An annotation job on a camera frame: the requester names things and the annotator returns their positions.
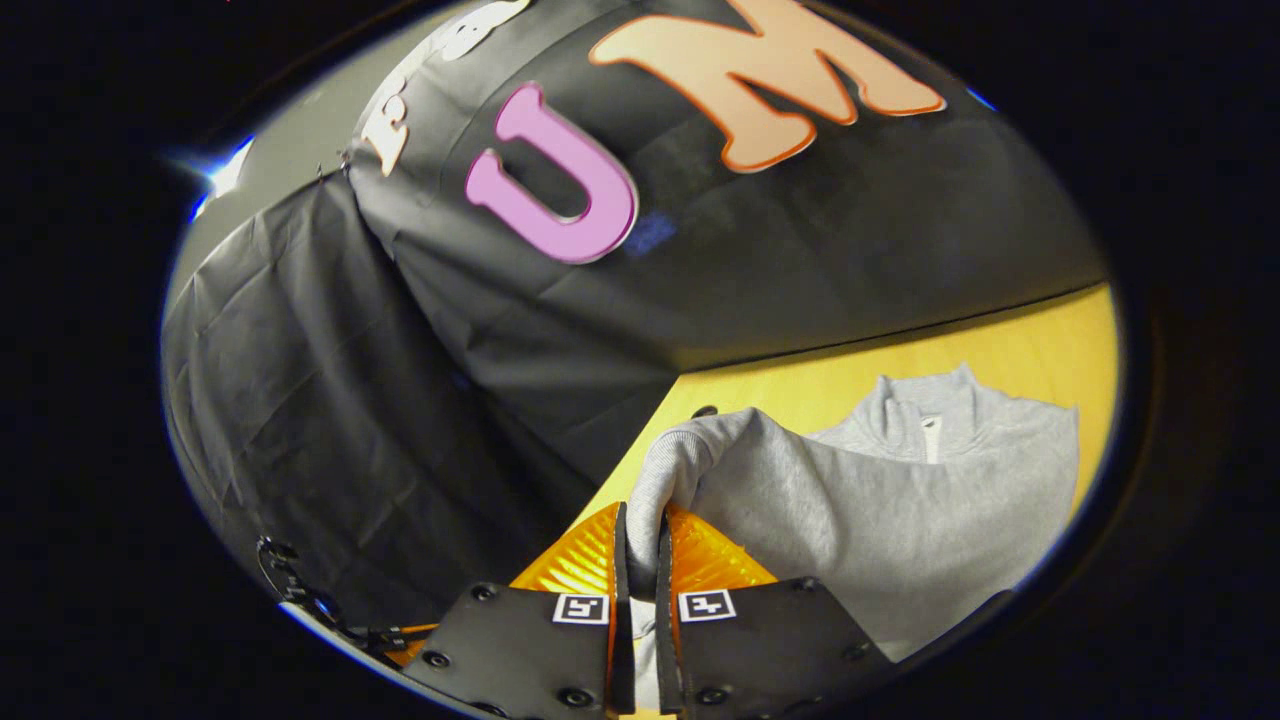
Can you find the black backdrop cloth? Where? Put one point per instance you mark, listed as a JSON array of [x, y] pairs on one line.
[[400, 350]]

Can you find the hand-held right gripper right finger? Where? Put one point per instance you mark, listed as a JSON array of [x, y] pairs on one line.
[[770, 640]]

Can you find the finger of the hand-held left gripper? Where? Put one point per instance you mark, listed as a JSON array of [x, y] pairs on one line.
[[410, 643]]

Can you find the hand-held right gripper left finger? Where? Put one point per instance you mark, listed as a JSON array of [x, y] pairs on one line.
[[530, 650]]

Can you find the grey zip-neck sweatshirt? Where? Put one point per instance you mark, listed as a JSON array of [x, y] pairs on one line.
[[860, 510]]

